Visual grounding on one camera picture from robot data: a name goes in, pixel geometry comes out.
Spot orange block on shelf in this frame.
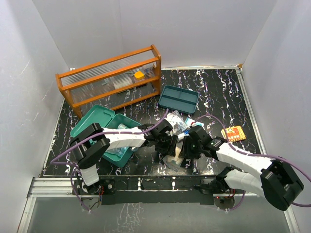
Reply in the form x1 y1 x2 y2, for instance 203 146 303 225
134 70 145 80

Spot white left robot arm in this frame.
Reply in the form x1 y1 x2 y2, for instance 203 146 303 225
70 119 178 194

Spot teal medicine kit box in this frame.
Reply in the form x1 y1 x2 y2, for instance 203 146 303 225
70 105 140 167

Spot blue cotton swab packet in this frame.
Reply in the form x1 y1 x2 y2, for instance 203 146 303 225
105 147 128 158

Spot clear bag cotton balls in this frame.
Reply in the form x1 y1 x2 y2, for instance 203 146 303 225
162 141 184 172

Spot blue white bandage packet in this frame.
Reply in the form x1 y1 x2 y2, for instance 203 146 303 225
185 117 204 127

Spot orange wooden shelf rack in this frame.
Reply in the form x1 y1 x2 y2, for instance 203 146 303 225
55 44 162 118

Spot white green-labelled bottle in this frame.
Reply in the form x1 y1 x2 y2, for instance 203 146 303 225
117 123 129 130

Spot dark teal divider tray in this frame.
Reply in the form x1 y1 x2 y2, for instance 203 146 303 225
158 85 199 115

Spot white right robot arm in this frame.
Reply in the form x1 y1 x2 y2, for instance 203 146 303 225
181 125 304 211

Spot clear bag of gauze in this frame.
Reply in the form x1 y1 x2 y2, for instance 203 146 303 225
166 110 188 133

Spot white blue ointment tube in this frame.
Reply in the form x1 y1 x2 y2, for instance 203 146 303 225
177 130 189 141

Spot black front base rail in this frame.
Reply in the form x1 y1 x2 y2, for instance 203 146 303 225
73 175 242 205

